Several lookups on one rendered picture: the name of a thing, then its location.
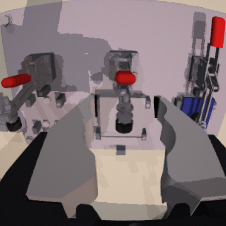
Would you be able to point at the grey fixture plate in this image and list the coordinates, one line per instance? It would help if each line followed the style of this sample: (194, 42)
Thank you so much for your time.
(82, 32)

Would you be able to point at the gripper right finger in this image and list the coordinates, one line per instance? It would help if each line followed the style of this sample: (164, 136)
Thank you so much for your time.
(195, 169)

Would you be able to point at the blue rectangular block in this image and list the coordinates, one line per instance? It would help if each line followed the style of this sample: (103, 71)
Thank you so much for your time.
(191, 105)

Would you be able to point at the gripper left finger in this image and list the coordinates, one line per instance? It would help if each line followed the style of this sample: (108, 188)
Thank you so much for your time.
(55, 173)

